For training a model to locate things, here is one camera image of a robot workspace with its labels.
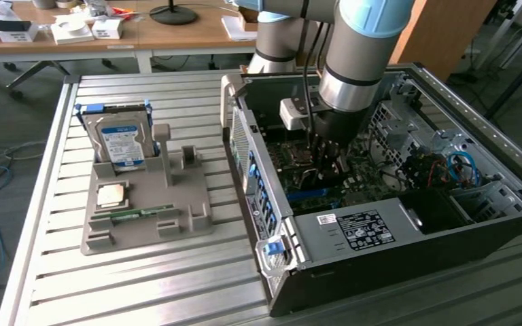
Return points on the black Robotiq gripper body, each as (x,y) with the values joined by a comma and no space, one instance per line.
(339,125)

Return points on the black graphics card metal bracket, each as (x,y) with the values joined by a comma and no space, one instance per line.
(329,182)

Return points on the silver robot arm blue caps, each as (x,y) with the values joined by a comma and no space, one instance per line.
(356,68)

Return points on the CPU socket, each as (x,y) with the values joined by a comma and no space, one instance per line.
(297,153)

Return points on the black installed RAM stick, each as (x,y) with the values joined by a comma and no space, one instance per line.
(291,173)

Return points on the green motherboard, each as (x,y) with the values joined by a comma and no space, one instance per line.
(365,183)

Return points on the blue expansion slot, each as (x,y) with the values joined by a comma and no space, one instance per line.
(307,196)

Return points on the perforated metal drive cage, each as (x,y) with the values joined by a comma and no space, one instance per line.
(397,132)

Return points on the grey power supply unit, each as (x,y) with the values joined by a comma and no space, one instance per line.
(320,237)

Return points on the blue case latch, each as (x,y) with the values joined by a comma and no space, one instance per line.
(274,247)

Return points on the black open PC case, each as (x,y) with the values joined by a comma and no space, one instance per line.
(379,265)

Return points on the white paper stack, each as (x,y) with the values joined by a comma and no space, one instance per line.
(238,30)

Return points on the metal disk bay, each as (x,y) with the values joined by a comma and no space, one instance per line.
(492,200)

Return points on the wooden cabinet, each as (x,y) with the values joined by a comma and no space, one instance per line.
(447,34)

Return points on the brown cardboard box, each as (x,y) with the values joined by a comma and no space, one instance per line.
(246,20)

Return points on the grey plastic parts rack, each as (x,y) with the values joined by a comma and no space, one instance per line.
(153,190)

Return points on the green RAM stick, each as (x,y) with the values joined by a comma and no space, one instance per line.
(134,214)

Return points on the hard disk in blue caddy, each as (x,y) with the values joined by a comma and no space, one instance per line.
(117,136)

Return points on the silver CPU chip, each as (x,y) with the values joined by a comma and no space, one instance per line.
(109,196)

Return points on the black round lamp base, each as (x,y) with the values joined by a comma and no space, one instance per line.
(173,17)

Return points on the orange packet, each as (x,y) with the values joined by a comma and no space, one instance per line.
(124,13)

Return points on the small white box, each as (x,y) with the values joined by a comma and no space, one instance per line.
(107,30)

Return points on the white box with tape roll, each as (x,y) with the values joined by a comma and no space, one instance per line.
(73,32)

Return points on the wooden desk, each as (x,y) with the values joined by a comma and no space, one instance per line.
(39,47)

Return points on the beige tape roll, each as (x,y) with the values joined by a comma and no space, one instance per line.
(67,3)

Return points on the grey cup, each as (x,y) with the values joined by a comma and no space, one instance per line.
(45,3)

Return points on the white box with black lid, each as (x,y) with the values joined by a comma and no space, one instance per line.
(17,32)

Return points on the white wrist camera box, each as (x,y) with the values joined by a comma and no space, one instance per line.
(295,117)

